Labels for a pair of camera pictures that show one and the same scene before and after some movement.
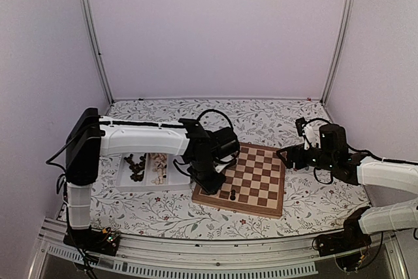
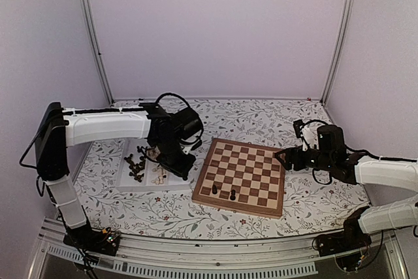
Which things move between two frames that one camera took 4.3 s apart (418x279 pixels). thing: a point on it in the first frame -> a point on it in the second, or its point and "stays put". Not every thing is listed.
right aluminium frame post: x=346 y=19 stays put
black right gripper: x=292 y=151 stays put
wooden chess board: x=256 y=185 stays put
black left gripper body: x=202 y=174 -> x=173 y=161
